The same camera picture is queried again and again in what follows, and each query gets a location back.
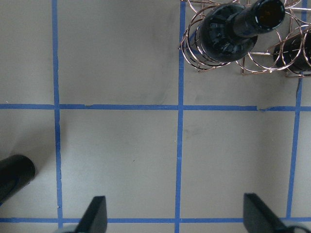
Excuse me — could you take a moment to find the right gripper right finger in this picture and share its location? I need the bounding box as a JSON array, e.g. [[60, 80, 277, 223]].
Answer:
[[243, 193, 294, 233]]

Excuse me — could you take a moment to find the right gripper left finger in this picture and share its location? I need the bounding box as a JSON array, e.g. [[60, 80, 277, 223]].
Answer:
[[74, 196, 107, 233]]

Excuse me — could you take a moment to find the dark wine bottle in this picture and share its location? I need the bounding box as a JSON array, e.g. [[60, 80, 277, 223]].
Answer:
[[0, 154, 36, 205]]

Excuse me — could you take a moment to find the dark wine bottle right end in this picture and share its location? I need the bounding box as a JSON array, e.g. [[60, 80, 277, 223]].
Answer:
[[273, 31, 311, 72]]

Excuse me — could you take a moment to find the dark wine bottle end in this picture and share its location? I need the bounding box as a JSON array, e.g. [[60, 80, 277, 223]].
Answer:
[[273, 31, 311, 72], [197, 0, 285, 63]]

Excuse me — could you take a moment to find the dark wine bottle left end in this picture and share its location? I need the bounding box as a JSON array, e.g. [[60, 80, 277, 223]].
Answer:
[[197, 0, 285, 63]]

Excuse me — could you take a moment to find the copper wire bottle basket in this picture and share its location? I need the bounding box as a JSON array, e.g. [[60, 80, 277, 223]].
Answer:
[[179, 0, 311, 78]]

